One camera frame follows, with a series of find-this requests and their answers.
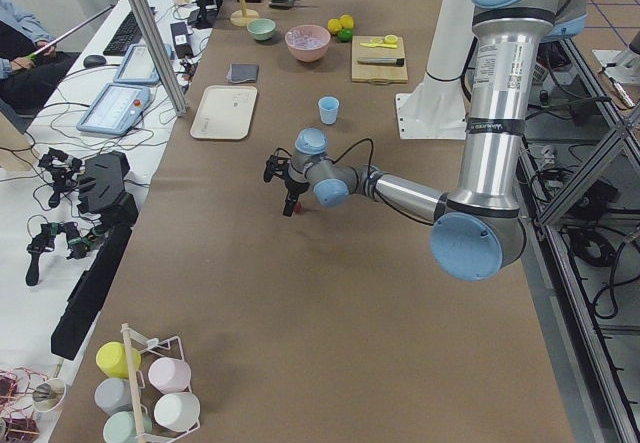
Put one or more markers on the pink bowl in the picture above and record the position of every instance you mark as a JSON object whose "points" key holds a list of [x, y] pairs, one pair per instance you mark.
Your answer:
{"points": [[312, 55]]}

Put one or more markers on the teach pendant far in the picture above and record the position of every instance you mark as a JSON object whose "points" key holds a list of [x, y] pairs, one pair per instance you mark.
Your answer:
{"points": [[137, 67]]}

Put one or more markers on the yellow cup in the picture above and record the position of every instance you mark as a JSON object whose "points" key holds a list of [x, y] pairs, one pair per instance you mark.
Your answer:
{"points": [[111, 360]]}

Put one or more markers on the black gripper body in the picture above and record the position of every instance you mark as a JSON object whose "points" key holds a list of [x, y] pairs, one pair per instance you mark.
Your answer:
{"points": [[295, 187]]}

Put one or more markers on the green bowl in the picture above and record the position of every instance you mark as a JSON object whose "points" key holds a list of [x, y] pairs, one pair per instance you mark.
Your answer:
{"points": [[261, 29]]}

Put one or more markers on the blue plastic cup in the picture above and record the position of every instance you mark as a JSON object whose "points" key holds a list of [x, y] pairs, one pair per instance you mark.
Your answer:
{"points": [[328, 109]]}

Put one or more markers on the white wire cup rack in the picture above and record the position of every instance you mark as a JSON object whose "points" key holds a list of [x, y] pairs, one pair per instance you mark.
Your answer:
{"points": [[141, 352]]}

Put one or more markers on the green lime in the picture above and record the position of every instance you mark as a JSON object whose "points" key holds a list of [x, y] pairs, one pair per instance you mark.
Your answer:
{"points": [[345, 35]]}

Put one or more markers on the black gripper stand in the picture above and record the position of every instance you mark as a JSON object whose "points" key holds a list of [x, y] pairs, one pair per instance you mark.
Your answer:
{"points": [[101, 192]]}

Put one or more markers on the wooden cutting board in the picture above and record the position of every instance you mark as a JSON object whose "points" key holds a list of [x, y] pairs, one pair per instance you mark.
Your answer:
{"points": [[377, 74]]}

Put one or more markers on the ice cubes pile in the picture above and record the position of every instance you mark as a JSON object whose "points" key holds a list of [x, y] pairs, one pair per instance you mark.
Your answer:
{"points": [[307, 37]]}

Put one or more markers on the yellow lemon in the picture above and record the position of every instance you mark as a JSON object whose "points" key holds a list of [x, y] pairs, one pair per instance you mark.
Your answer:
{"points": [[334, 26], [347, 21]]}

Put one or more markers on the aluminium frame post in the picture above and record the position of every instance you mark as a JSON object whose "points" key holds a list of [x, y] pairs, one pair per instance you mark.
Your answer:
{"points": [[155, 45]]}

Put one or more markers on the white cup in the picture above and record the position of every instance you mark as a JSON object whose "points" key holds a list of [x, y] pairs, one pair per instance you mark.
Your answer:
{"points": [[177, 412]]}

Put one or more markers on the seated person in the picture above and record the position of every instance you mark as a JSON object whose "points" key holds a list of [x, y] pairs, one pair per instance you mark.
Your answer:
{"points": [[27, 83]]}

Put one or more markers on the grey folded cloth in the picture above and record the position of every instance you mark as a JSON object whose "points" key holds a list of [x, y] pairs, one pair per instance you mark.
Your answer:
{"points": [[239, 73]]}

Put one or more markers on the green cup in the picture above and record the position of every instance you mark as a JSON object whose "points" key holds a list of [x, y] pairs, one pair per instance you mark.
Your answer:
{"points": [[120, 428]]}

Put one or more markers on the grey cup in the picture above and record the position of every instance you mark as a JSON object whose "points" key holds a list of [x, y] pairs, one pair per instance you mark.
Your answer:
{"points": [[113, 395]]}

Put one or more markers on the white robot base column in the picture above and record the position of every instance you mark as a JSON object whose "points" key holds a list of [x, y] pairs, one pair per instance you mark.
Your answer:
{"points": [[436, 108]]}

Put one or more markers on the cream rabbit tray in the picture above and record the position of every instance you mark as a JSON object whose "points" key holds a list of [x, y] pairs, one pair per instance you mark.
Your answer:
{"points": [[224, 113]]}

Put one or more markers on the teach pendant near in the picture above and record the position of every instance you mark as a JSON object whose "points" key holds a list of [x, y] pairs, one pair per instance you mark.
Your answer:
{"points": [[115, 110]]}

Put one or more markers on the teach pendant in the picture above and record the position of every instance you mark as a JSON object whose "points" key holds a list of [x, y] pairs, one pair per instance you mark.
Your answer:
{"points": [[137, 67], [115, 110]]}

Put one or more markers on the black keyboard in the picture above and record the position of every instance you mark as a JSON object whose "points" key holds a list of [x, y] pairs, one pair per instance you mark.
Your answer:
{"points": [[128, 33]]}

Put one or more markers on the lemon half slice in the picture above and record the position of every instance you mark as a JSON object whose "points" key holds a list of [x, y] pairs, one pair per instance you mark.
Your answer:
{"points": [[391, 39]]}

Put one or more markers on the yellow plastic knife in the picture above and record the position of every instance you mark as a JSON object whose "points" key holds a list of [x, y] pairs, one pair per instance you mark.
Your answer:
{"points": [[378, 44]]}

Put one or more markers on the pink cup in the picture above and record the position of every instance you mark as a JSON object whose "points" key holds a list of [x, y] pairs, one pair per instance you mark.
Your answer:
{"points": [[169, 375]]}

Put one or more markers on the computer mouse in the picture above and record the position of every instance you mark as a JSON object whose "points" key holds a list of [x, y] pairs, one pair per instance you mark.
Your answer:
{"points": [[94, 61]]}

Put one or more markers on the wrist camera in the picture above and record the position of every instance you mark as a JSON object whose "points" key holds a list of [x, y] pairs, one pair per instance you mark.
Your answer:
{"points": [[277, 165]]}

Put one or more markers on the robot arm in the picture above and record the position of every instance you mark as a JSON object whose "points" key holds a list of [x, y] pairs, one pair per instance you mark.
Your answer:
{"points": [[476, 229]]}

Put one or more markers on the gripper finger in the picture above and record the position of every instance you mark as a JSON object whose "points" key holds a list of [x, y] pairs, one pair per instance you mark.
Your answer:
{"points": [[294, 200], [289, 205]]}

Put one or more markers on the metal ice scoop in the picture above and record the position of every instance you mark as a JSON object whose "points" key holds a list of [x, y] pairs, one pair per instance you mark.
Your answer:
{"points": [[283, 4]]}

